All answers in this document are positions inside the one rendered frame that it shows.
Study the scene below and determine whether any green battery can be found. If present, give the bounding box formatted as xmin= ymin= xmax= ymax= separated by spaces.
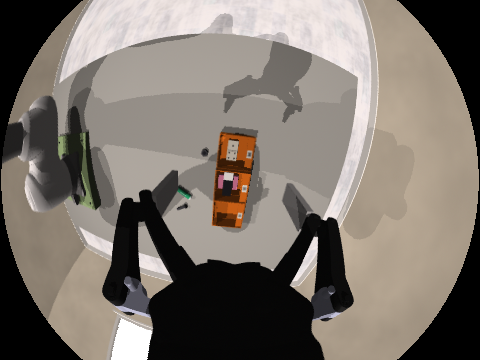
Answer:
xmin=177 ymin=186 xmax=192 ymax=200

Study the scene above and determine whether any white domino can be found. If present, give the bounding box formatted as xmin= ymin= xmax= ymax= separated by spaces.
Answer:
xmin=226 ymin=140 xmax=239 ymax=161

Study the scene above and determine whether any orange rack of bins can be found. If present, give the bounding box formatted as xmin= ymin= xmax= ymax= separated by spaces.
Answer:
xmin=212 ymin=132 xmax=256 ymax=228

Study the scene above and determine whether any pink rectangular block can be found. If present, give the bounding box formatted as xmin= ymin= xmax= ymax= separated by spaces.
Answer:
xmin=218 ymin=174 xmax=238 ymax=190

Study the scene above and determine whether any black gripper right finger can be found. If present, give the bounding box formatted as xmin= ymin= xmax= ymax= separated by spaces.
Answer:
xmin=250 ymin=183 xmax=354 ymax=322

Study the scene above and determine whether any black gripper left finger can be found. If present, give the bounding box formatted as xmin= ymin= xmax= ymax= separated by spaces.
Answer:
xmin=102 ymin=170 xmax=222 ymax=318

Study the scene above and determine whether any black and white eraser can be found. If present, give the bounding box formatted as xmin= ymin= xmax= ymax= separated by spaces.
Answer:
xmin=222 ymin=172 xmax=234 ymax=196

